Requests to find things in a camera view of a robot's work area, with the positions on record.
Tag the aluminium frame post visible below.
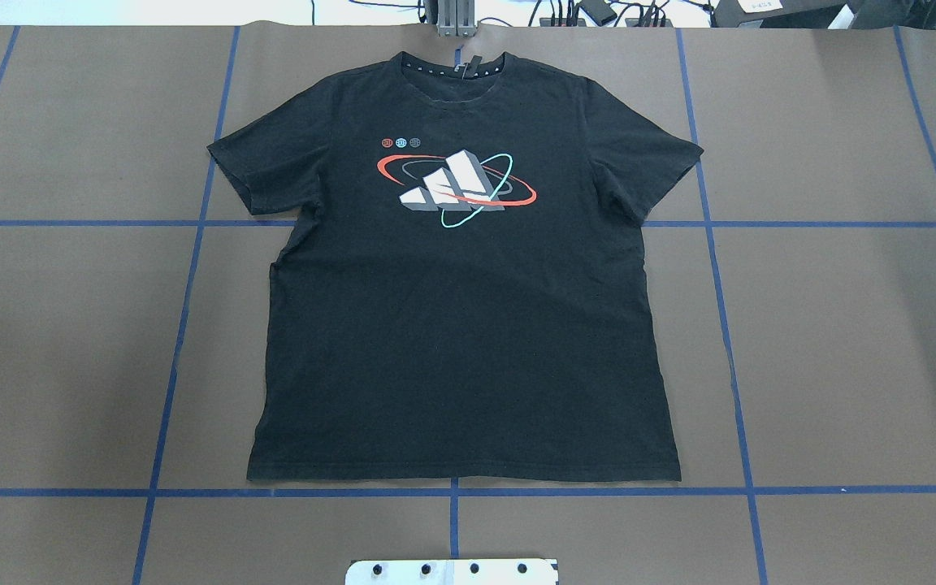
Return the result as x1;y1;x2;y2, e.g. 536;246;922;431
426;0;478;38

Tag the black power strip with cables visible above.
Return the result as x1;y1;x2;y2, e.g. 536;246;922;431
527;1;673;28

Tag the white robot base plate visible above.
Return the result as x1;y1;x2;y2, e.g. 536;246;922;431
344;557;561;584

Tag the black graphic t-shirt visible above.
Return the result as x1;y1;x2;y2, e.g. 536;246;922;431
207;52;703;482

